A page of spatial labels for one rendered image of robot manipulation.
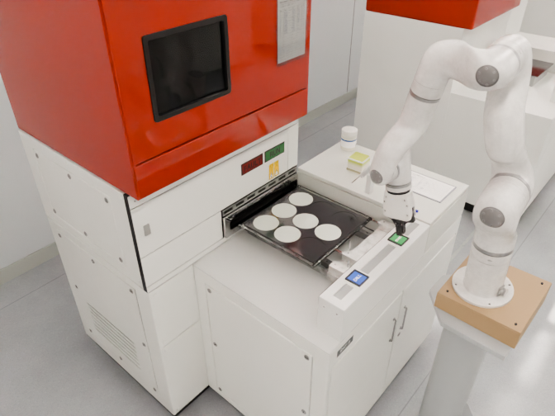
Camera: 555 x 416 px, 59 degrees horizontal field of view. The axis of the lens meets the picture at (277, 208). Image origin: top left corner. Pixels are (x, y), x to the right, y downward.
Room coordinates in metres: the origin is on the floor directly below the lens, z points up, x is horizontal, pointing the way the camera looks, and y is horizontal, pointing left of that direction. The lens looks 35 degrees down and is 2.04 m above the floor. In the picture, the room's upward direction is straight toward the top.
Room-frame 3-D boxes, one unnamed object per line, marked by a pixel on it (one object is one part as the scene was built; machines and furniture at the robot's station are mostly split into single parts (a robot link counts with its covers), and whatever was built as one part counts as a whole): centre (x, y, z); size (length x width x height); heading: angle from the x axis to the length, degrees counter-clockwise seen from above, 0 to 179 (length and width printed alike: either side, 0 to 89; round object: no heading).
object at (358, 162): (1.80, -0.34, 1.00); 0.07 x 0.07 x 0.07; 53
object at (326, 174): (1.76, -0.43, 0.89); 0.62 x 0.35 x 0.14; 49
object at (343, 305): (1.24, -0.34, 0.89); 0.55 x 0.09 x 0.14; 139
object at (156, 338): (1.75, 0.45, 0.41); 0.82 x 0.71 x 0.82; 139
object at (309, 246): (1.53, -0.11, 0.90); 0.34 x 0.34 x 0.01; 49
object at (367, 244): (1.37, -0.32, 0.87); 0.36 x 0.08 x 0.03; 139
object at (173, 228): (1.53, 0.19, 1.02); 0.82 x 0.03 x 0.40; 139
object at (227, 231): (1.65, 0.06, 0.89); 0.44 x 0.02 x 0.10; 139
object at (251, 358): (1.52, -0.24, 0.41); 0.97 x 0.64 x 0.82; 139
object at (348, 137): (2.00, -0.32, 1.01); 0.07 x 0.07 x 0.10
